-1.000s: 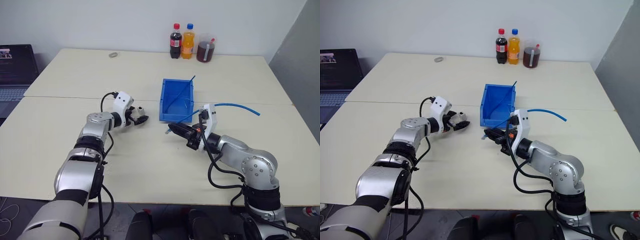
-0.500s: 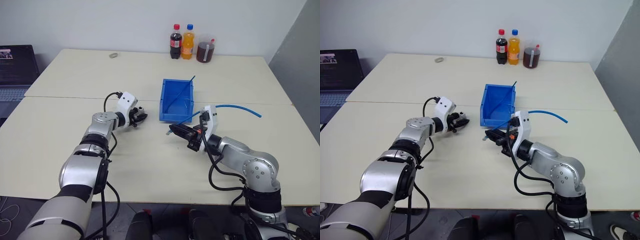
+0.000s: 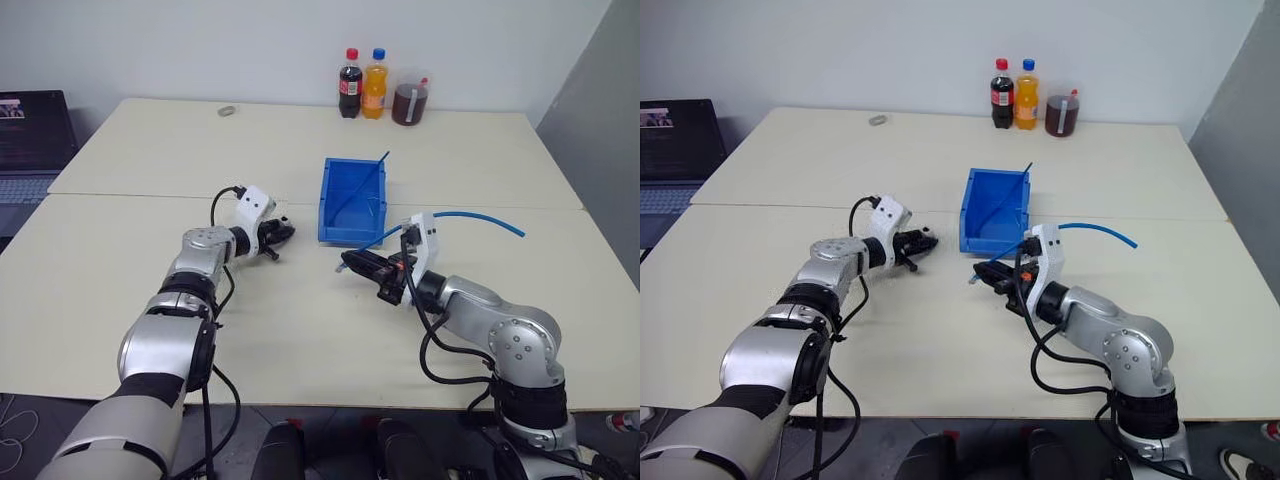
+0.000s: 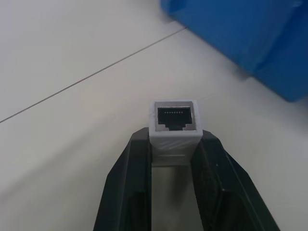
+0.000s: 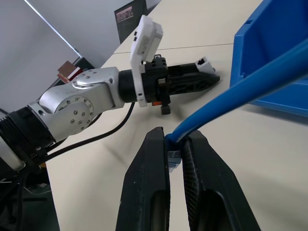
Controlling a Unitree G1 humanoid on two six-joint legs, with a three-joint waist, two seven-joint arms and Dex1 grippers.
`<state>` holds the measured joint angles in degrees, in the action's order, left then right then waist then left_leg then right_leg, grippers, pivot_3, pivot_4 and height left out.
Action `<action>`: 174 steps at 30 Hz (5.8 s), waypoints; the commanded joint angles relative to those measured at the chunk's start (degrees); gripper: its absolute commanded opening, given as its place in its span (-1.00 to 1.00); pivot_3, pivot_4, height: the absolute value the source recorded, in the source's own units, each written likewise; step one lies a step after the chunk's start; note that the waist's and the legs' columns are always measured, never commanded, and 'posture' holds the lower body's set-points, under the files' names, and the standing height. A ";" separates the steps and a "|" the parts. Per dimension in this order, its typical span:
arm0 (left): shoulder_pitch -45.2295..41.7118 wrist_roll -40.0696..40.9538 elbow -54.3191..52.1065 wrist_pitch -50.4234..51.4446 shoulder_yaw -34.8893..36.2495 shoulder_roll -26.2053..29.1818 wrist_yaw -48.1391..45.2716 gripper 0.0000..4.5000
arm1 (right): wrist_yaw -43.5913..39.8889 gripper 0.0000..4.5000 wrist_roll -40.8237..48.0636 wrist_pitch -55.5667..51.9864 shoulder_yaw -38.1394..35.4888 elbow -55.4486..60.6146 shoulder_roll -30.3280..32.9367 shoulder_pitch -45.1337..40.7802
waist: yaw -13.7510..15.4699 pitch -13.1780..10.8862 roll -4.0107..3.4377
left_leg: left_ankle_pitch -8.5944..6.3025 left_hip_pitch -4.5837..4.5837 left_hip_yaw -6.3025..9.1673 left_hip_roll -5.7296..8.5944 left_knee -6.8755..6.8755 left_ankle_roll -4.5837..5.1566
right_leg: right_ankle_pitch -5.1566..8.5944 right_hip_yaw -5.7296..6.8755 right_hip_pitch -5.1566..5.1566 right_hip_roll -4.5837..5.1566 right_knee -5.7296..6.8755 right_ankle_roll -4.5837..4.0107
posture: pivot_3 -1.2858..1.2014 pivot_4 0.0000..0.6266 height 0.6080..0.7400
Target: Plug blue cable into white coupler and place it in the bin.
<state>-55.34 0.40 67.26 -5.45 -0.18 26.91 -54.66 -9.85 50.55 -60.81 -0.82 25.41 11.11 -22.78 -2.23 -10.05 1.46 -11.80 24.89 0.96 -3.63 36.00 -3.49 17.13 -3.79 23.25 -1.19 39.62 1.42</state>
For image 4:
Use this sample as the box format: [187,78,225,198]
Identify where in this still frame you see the white ethernet coupler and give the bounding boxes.
[148,98,204,167]

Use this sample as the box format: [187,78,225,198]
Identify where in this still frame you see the blue plastic bin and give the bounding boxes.
[158,0,308,103]

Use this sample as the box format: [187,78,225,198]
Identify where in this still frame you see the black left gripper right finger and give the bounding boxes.
[189,129,272,231]

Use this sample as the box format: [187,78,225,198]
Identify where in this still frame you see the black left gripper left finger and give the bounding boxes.
[92,127,154,231]

